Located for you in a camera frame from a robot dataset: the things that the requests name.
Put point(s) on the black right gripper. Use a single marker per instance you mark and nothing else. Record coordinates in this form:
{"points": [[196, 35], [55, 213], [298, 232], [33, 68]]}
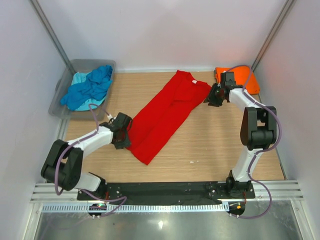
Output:
{"points": [[210, 98]]}

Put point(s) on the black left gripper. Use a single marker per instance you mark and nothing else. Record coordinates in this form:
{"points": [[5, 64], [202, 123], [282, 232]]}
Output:
{"points": [[126, 143]]}

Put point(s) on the red t shirt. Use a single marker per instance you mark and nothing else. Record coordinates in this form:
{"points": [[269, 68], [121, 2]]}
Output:
{"points": [[156, 123]]}

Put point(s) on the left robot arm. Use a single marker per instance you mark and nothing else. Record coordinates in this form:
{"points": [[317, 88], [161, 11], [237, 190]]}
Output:
{"points": [[64, 162]]}

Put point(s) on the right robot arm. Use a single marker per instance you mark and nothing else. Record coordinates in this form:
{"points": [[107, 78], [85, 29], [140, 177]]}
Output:
{"points": [[257, 133]]}

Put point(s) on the folded orange t shirt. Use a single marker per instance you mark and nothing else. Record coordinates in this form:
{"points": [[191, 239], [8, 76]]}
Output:
{"points": [[242, 77]]}

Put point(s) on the light blue t shirt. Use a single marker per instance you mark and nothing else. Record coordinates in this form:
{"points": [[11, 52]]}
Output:
{"points": [[82, 100]]}

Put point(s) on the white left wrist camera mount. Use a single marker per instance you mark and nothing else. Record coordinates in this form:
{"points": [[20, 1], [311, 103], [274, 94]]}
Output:
{"points": [[110, 116]]}

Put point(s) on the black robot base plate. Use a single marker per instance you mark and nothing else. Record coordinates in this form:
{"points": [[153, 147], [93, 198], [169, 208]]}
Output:
{"points": [[212, 189]]}

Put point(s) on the white slotted cable duct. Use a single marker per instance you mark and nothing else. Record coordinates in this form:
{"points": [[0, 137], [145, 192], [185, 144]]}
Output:
{"points": [[98, 207]]}

